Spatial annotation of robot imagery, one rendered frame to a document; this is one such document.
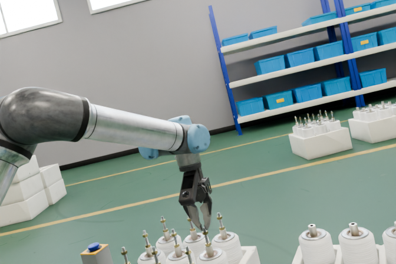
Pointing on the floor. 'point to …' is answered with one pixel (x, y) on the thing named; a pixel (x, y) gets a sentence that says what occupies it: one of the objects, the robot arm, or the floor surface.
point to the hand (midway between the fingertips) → (203, 227)
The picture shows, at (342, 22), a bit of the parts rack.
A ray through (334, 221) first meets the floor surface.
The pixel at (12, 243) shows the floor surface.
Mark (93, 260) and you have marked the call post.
